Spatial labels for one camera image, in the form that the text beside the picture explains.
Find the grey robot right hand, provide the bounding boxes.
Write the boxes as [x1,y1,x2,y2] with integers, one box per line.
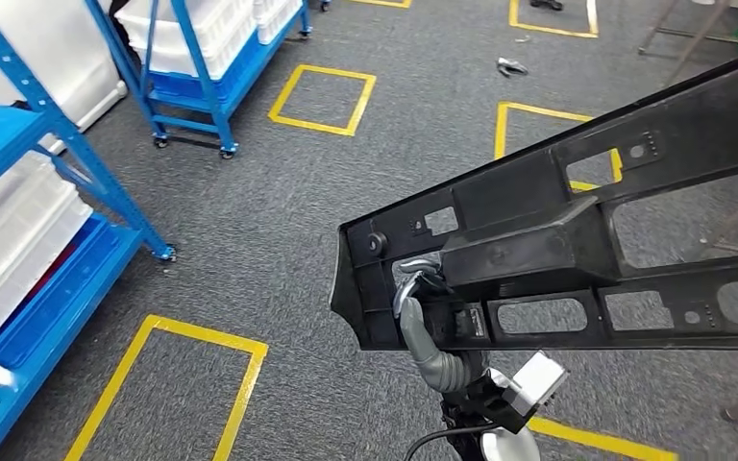
[392,256,452,384]

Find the black plastic mounting panel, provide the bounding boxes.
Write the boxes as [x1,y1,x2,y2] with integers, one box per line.
[329,42,738,353]

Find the yellow floor tape square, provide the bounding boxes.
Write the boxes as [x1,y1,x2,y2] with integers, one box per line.
[267,63,379,138]
[64,314,270,461]

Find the grey crumpled floor debris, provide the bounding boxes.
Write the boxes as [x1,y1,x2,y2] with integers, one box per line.
[496,56,530,80]

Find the small blue rack on casters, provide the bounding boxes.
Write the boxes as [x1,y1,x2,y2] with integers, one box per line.
[84,0,314,161]

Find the blue plastic crate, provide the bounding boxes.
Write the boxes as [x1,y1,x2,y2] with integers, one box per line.
[147,28,266,107]
[0,214,125,374]

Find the white plastic crate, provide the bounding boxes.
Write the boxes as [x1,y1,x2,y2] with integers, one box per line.
[0,190,94,349]
[113,0,263,82]
[0,151,78,287]
[253,0,305,47]

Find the red flat item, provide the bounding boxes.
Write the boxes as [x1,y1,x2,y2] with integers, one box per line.
[21,244,81,303]

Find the white car with red stripe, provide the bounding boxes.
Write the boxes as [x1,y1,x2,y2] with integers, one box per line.
[0,0,130,156]

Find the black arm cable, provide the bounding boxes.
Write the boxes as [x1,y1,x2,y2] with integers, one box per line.
[402,424,492,461]

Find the metal table frame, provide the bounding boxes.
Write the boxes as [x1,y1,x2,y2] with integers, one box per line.
[636,0,738,87]

